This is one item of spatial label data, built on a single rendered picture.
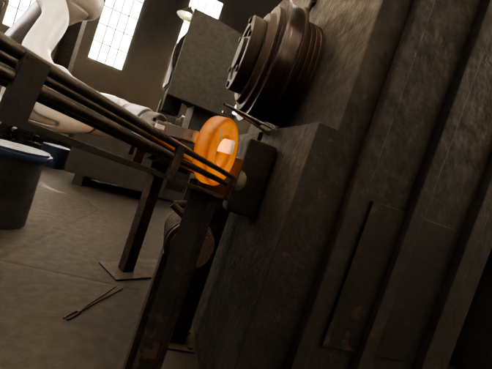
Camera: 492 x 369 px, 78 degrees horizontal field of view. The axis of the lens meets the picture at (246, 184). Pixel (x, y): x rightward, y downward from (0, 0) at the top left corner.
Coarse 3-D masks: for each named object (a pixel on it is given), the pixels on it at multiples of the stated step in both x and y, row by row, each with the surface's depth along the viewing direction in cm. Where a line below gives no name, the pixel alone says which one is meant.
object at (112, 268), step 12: (156, 168) 154; (180, 168) 155; (156, 180) 155; (144, 192) 157; (156, 192) 157; (144, 204) 155; (144, 216) 156; (132, 228) 158; (144, 228) 158; (132, 240) 156; (132, 252) 156; (108, 264) 159; (120, 264) 158; (132, 264) 159; (120, 276) 151; (132, 276) 155; (144, 276) 160
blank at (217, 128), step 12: (216, 120) 64; (228, 120) 66; (204, 132) 62; (216, 132) 62; (228, 132) 68; (204, 144) 61; (216, 144) 64; (204, 156) 61; (216, 156) 72; (228, 156) 71; (204, 168) 62; (228, 168) 73; (204, 180) 65
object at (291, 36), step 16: (288, 0) 104; (288, 16) 97; (304, 16) 102; (288, 32) 98; (288, 48) 98; (272, 64) 98; (288, 64) 99; (272, 80) 100; (256, 96) 105; (272, 96) 104; (256, 112) 111
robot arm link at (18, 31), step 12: (72, 0) 99; (84, 0) 101; (96, 0) 104; (24, 12) 101; (36, 12) 100; (72, 12) 102; (84, 12) 104; (96, 12) 108; (24, 24) 101; (12, 36) 102; (24, 36) 103; (0, 96) 115
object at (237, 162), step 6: (234, 162) 75; (240, 162) 75; (234, 168) 75; (240, 168) 75; (234, 174) 75; (210, 186) 76; (216, 186) 76; (222, 186) 75; (234, 186) 75; (216, 192) 76; (222, 192) 75
